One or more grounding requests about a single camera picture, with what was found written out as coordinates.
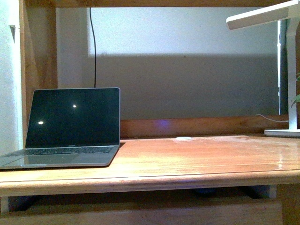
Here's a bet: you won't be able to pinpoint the grey open laptop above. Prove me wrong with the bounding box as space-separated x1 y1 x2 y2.
0 88 120 170

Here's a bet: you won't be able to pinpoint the pull-out keyboard tray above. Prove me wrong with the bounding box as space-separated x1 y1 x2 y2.
0 199 283 225

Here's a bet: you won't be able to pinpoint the white lamp power cable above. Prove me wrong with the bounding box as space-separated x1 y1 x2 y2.
255 113 289 123

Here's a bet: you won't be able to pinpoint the white round sticker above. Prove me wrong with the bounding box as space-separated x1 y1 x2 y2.
175 136 192 141

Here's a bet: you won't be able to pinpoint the black hanging cable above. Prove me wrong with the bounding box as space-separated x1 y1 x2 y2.
89 7 97 89

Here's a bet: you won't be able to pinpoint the green plant leaves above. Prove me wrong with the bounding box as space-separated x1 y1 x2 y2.
291 73 300 107

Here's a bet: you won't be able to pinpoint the white desk lamp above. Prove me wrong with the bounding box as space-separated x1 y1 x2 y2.
226 0 300 138

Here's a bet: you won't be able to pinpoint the wooden desk hutch frame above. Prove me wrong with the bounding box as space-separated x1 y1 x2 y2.
19 0 300 139

